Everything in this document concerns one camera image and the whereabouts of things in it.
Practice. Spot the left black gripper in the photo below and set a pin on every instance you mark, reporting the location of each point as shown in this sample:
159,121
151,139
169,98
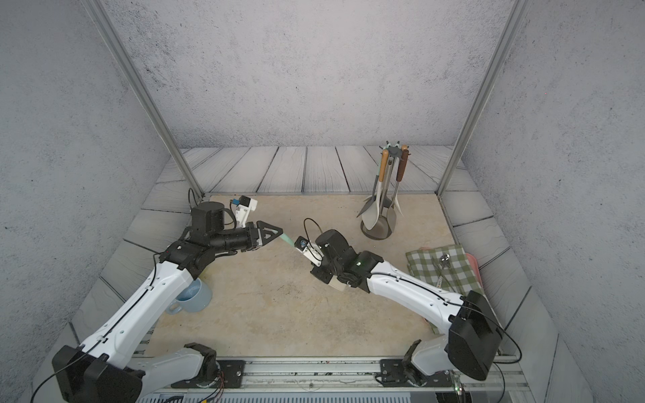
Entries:
252,233

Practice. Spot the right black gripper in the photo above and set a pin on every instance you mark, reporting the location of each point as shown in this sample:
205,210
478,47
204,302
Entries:
317,272

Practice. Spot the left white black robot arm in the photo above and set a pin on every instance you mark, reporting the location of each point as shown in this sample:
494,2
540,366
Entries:
102,367

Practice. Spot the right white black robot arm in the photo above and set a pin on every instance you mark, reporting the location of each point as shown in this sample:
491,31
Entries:
469,334

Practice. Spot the grey utensil rack stand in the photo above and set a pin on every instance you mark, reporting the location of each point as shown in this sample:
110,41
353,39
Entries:
388,216

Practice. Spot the light blue mug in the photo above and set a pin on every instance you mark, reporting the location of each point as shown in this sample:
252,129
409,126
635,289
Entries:
195,298

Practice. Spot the metal spoon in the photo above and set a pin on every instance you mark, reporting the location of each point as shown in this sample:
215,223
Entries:
441,263

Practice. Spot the green checkered cloth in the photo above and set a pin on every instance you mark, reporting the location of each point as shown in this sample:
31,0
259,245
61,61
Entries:
460,275

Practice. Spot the pink plate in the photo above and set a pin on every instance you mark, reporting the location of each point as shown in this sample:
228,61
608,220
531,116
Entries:
475,267

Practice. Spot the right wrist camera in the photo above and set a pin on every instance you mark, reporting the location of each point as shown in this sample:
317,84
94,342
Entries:
309,251

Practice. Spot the cream spatula light wood handle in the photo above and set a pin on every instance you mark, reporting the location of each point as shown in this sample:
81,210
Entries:
370,213

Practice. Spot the grey spatula mint handle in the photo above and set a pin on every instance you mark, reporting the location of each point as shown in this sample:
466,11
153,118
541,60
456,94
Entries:
368,203

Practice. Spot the aluminium mounting rail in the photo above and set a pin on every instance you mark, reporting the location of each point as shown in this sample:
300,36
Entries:
345,379

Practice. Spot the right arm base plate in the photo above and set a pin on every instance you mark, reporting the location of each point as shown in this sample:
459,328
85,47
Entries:
398,373

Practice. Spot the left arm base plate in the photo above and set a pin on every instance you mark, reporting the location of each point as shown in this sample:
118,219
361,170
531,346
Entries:
228,374

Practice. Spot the right aluminium frame post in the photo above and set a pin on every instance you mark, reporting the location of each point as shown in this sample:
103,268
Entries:
499,56

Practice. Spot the aluminium frame post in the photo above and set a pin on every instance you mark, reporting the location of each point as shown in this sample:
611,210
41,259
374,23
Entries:
105,28
499,56

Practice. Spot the left aluminium frame post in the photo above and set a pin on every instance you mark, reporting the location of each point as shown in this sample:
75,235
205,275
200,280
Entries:
105,28

